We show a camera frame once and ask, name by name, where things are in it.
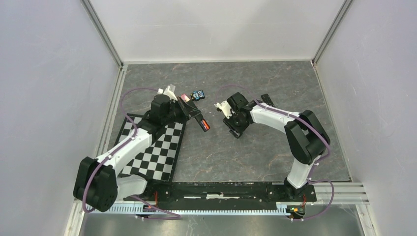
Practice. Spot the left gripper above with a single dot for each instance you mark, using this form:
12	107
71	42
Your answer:
188	111

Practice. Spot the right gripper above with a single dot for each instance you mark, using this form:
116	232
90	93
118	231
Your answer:
236	130

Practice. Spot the black remote control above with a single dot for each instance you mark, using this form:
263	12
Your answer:
198	118

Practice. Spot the orange battery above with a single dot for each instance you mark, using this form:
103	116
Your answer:
205	125

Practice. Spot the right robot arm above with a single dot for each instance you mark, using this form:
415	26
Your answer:
306	136

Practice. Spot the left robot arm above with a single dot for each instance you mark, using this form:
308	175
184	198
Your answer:
98	184

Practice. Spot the red yellow small box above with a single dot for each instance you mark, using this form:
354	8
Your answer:
185	98

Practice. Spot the checkerboard calibration board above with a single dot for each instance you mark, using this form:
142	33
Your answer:
159	160

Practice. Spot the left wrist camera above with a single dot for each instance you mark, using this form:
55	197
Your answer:
168	91

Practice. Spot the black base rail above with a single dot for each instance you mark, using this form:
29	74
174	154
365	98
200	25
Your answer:
225	195

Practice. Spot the white cable comb strip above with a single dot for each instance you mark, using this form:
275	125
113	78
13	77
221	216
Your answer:
139	208

